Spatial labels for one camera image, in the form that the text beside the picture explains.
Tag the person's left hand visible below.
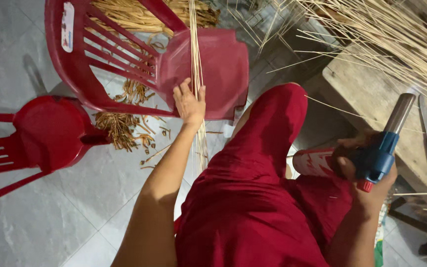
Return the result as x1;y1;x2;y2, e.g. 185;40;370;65
173;77;207;127

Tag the person's right hand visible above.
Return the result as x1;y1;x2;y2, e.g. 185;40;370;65
331;130;399;209

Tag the blue gas torch with canister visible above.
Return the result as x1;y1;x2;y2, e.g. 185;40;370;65
292;93;417;193

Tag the bundle of thin bamboo sticks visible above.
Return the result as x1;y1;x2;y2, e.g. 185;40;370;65
188;0;210;174

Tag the wooden bench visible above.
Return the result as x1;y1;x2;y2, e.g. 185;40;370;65
322;44;427;232

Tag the green and white bag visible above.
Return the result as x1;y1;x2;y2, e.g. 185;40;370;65
374;202;391;267

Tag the person's red garment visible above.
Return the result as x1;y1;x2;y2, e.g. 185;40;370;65
174;82;356;267

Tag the heap of long bamboo sticks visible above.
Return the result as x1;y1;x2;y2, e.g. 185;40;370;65
228;0;427;101

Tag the red plastic chair with sticker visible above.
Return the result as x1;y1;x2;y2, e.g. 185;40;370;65
44;0;250;121

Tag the pile of brown bamboo scraps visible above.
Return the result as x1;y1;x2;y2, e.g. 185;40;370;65
94;37;172;170

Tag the heap of flat bamboo strips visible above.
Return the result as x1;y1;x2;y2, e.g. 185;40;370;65
87;0;221;38

